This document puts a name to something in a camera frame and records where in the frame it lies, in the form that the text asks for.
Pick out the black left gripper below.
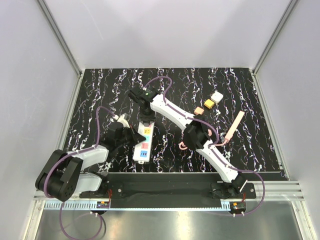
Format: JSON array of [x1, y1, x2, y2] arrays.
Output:
[[116, 125, 146, 149]]

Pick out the white power strip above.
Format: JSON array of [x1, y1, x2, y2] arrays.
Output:
[[133, 122, 155, 165]]

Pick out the orange plug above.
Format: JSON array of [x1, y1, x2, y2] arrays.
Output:
[[194, 106, 205, 115]]

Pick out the yellow plug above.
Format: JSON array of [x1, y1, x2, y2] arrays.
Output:
[[204, 99, 215, 109]]

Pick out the white square plug adapter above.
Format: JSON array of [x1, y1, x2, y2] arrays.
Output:
[[210, 91, 224, 104]]

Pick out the pink power strip cable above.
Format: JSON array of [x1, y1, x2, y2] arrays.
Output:
[[178, 122, 230, 151]]

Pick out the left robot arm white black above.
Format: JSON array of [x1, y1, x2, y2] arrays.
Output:
[[35, 121, 146, 202]]

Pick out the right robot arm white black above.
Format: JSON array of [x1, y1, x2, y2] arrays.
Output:
[[128, 88, 248, 199]]

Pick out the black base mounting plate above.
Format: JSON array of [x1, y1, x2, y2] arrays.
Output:
[[79, 173, 257, 210]]

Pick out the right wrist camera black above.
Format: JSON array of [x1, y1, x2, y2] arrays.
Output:
[[128, 87, 151, 99]]

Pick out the left aluminium frame post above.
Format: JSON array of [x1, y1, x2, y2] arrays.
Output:
[[36, 0, 82, 78]]

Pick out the aluminium frame post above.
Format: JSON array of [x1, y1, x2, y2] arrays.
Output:
[[252, 0, 300, 75], [36, 0, 82, 78]]

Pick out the right aluminium frame post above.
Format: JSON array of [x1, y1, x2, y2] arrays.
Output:
[[252, 0, 300, 75]]

